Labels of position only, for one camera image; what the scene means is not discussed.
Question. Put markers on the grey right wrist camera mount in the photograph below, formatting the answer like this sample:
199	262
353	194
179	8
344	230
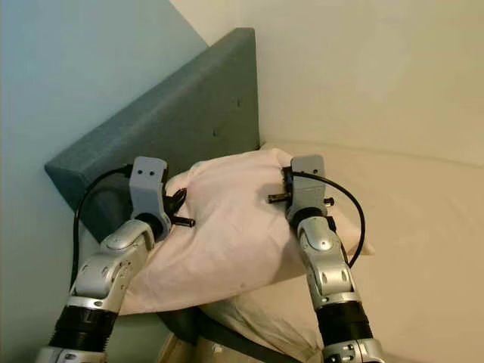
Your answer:
306	193

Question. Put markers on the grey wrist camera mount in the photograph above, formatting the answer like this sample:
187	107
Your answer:
147	181
306	193

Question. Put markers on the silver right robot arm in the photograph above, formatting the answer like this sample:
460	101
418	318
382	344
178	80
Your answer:
329	272

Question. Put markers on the dark grey bed frame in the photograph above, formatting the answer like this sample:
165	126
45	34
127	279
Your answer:
197	329

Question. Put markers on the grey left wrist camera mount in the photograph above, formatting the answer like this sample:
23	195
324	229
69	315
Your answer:
147	181

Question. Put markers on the pink dotted pillow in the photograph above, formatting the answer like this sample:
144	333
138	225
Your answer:
227	227

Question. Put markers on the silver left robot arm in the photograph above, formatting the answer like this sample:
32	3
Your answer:
113	272

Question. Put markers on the cream sheeted bed mattress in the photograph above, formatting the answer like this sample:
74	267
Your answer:
423	249

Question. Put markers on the grey green upholstered headboard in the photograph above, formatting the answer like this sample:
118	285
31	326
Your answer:
166	113

